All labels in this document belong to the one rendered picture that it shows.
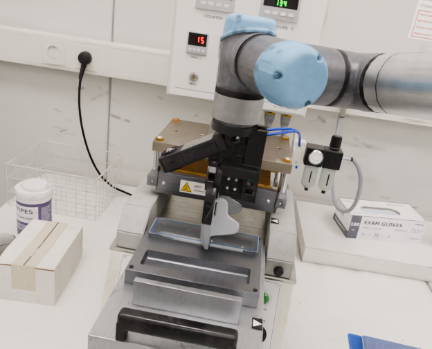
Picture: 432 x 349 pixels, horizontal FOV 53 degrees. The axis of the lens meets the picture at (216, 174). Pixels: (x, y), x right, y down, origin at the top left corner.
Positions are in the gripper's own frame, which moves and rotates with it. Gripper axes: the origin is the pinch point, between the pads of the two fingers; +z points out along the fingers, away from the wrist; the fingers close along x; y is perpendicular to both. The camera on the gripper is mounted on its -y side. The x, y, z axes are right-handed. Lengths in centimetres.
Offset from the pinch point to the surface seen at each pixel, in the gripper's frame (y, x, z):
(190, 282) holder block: -0.3, -12.4, 1.6
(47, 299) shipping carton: -30.4, 3.9, 24.2
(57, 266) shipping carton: -29.1, 5.9, 17.1
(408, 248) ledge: 55, 48, 21
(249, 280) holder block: 8.3, -9.6, 1.3
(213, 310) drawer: 3.8, -16.7, 2.2
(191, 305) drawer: 0.7, -16.7, 2.0
